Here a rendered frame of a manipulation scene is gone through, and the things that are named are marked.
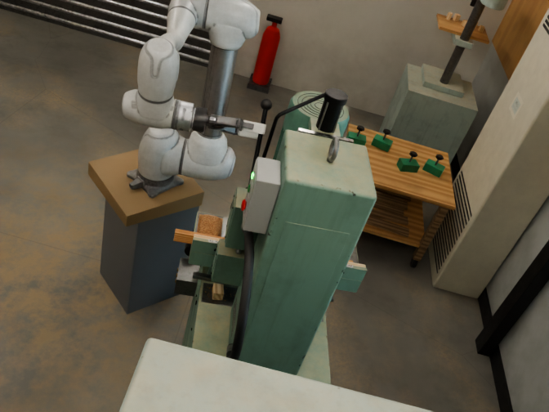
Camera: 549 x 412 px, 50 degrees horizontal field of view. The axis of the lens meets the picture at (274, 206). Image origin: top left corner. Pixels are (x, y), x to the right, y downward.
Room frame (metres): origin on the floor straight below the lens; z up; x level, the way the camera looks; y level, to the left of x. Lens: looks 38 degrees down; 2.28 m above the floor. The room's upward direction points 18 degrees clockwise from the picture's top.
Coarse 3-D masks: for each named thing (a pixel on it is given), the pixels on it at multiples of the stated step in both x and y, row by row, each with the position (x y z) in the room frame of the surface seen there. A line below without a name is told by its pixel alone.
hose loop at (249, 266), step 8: (248, 232) 1.12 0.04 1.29; (248, 240) 1.09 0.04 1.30; (248, 248) 1.06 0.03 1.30; (248, 256) 1.03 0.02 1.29; (248, 264) 1.01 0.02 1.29; (248, 272) 1.00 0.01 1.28; (248, 280) 0.98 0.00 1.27; (248, 288) 0.96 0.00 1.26; (248, 296) 0.95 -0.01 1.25; (240, 304) 0.94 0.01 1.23; (248, 304) 0.94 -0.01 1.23; (240, 312) 0.92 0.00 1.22; (240, 320) 0.91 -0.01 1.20; (240, 328) 0.90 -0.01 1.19; (240, 336) 0.90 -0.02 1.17; (232, 344) 1.03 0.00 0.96; (240, 344) 0.89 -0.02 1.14; (232, 352) 0.89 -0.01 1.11; (240, 352) 0.89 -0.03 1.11
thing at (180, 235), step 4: (176, 232) 1.41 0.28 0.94; (180, 232) 1.42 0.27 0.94; (184, 232) 1.42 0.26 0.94; (188, 232) 1.43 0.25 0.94; (192, 232) 1.44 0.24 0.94; (196, 232) 1.44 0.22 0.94; (176, 236) 1.41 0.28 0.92; (180, 236) 1.41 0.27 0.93; (184, 236) 1.42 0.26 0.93; (188, 236) 1.42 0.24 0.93; (192, 236) 1.42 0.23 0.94; (212, 236) 1.45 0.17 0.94; (216, 236) 1.45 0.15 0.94; (220, 236) 1.46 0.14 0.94; (176, 240) 1.41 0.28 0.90; (180, 240) 1.42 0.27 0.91; (184, 240) 1.42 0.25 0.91; (188, 240) 1.42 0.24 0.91; (192, 240) 1.42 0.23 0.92
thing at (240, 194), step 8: (240, 192) 1.26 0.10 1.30; (240, 200) 1.22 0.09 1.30; (232, 208) 1.22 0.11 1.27; (240, 208) 1.20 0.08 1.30; (232, 216) 1.20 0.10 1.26; (240, 216) 1.20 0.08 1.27; (232, 224) 1.19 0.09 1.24; (240, 224) 1.20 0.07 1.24; (232, 232) 1.19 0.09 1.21; (240, 232) 1.20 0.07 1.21; (256, 232) 1.21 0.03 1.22; (232, 240) 1.20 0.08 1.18; (240, 240) 1.20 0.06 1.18; (232, 248) 1.20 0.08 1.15; (240, 248) 1.20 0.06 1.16
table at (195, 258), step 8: (216, 216) 1.60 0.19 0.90; (224, 224) 1.57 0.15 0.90; (224, 232) 1.53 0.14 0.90; (192, 256) 1.39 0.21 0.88; (200, 256) 1.39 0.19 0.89; (208, 256) 1.40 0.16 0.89; (352, 256) 1.61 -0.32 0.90; (200, 264) 1.40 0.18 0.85; (208, 264) 1.40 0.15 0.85; (344, 280) 1.49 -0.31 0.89; (352, 280) 1.49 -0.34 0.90; (344, 288) 1.49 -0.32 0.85; (352, 288) 1.50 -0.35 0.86
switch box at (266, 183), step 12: (264, 168) 1.14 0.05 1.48; (276, 168) 1.16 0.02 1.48; (252, 180) 1.13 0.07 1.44; (264, 180) 1.10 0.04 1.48; (276, 180) 1.11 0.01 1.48; (252, 192) 1.09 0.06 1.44; (264, 192) 1.09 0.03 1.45; (276, 192) 1.10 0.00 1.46; (252, 204) 1.09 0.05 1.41; (264, 204) 1.09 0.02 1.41; (252, 216) 1.09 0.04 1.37; (264, 216) 1.10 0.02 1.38; (252, 228) 1.09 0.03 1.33; (264, 228) 1.10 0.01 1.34
